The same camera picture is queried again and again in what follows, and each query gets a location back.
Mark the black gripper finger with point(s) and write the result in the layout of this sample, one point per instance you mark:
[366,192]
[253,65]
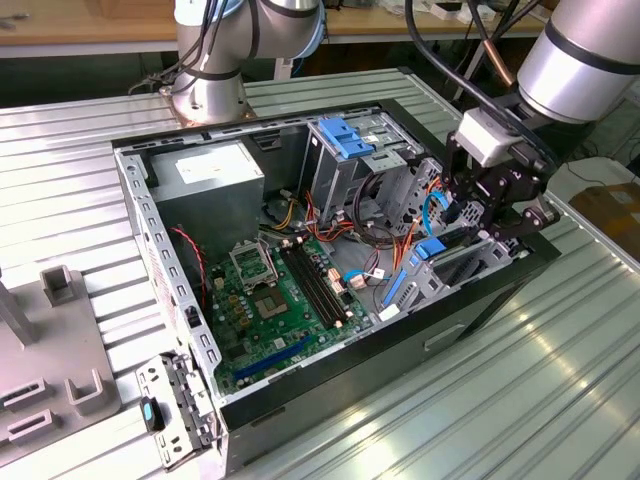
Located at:
[462,170]
[530,220]

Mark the hard disk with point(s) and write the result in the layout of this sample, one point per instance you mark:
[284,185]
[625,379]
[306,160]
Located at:
[429,249]

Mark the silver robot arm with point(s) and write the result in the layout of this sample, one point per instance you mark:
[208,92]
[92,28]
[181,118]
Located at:
[575,65]

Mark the metal disk bay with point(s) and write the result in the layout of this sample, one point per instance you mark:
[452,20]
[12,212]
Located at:
[425,282]

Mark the cardboard box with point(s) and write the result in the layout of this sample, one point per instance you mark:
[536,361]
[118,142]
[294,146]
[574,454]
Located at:
[612,210]

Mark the blue drive cage latch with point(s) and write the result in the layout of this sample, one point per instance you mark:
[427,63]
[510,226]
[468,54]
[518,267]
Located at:
[345,137]

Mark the metal drive cage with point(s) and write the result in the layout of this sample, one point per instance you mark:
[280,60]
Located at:
[330,180]

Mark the wooden desk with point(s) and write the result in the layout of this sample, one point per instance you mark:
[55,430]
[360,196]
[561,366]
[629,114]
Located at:
[75,25]
[370,25]

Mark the black RAM slot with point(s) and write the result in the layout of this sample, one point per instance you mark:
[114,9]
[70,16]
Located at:
[305,285]
[324,285]
[318,285]
[312,285]

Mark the black open PC case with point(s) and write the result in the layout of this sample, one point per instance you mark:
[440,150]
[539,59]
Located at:
[400,380]

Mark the green motherboard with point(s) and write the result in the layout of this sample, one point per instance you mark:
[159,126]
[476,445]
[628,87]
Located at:
[320,345]

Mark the CPU socket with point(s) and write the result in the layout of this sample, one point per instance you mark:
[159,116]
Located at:
[272,304]

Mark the grey power supply unit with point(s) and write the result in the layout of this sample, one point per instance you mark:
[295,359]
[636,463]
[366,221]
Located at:
[210,210]

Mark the blue expansion slot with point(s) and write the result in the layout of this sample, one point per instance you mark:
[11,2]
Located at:
[272,357]

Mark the grey parts rack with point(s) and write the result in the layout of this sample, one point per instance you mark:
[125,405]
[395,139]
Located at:
[55,350]

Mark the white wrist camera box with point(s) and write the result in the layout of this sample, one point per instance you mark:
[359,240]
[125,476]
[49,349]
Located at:
[487,137]

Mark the blue plastic bay rail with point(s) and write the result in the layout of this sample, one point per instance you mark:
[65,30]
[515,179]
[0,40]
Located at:
[394,289]

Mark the brown square base plate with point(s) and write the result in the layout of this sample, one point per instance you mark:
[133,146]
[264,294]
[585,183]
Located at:
[167,97]

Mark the metal rear slot bracket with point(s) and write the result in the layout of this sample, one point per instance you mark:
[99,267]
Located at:
[150,375]

